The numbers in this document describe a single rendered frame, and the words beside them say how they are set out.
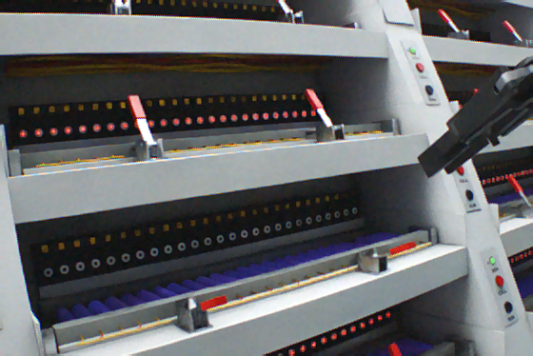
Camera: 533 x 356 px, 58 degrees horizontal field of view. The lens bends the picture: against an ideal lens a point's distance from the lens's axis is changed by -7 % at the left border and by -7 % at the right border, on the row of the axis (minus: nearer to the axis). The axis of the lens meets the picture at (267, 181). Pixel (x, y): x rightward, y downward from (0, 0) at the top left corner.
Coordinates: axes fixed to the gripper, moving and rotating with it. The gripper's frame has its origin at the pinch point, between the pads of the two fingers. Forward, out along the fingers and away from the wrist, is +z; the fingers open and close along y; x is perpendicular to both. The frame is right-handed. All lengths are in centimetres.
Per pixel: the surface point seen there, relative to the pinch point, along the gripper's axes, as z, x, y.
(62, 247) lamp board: 28.0, 8.5, -38.9
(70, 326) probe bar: 19.3, -3.8, -41.8
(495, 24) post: 19, 48, 85
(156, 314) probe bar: 19.7, -4.6, -32.6
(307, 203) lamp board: 28.0, 8.5, -0.1
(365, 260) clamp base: 17.2, -5.6, -4.1
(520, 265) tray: 34, -14, 54
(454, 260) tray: 16.3, -9.8, 11.4
